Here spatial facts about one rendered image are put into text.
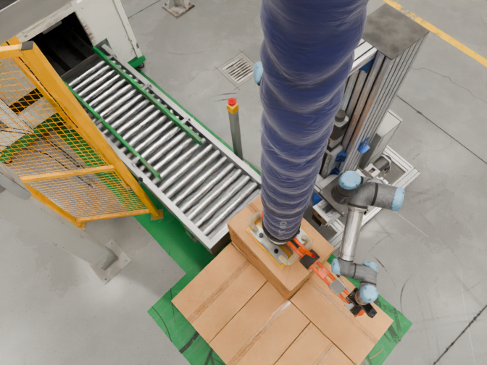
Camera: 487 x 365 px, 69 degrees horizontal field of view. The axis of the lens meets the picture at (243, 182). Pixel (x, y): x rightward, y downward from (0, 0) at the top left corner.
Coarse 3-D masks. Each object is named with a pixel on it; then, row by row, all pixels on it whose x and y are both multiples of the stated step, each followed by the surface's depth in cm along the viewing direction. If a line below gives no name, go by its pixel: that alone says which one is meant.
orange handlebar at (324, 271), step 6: (294, 240) 214; (294, 246) 212; (300, 246) 212; (300, 252) 210; (318, 264) 207; (318, 270) 206; (324, 270) 205; (318, 276) 206; (324, 276) 203; (330, 276) 204; (348, 294) 199; (342, 300) 198
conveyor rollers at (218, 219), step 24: (96, 72) 350; (96, 120) 326; (120, 120) 324; (144, 120) 322; (120, 144) 315; (144, 144) 312; (168, 144) 310; (144, 168) 302; (168, 168) 300; (216, 168) 299; (168, 192) 290; (216, 192) 288; (192, 216) 281
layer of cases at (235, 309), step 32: (224, 256) 266; (192, 288) 257; (224, 288) 256; (256, 288) 255; (320, 288) 253; (352, 288) 252; (192, 320) 247; (224, 320) 246; (256, 320) 245; (288, 320) 244; (320, 320) 244; (352, 320) 243; (384, 320) 242; (224, 352) 238; (256, 352) 237; (288, 352) 236; (320, 352) 235; (352, 352) 234
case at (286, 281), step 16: (256, 208) 238; (240, 224) 234; (304, 224) 232; (240, 240) 239; (320, 240) 227; (256, 256) 229; (320, 256) 222; (272, 272) 220; (288, 272) 219; (304, 272) 219; (288, 288) 215
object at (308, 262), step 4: (312, 252) 209; (304, 256) 208; (308, 256) 208; (316, 256) 208; (300, 260) 208; (304, 260) 207; (308, 260) 207; (312, 260) 207; (316, 260) 207; (304, 264) 206; (308, 264) 206; (312, 264) 205; (308, 268) 206
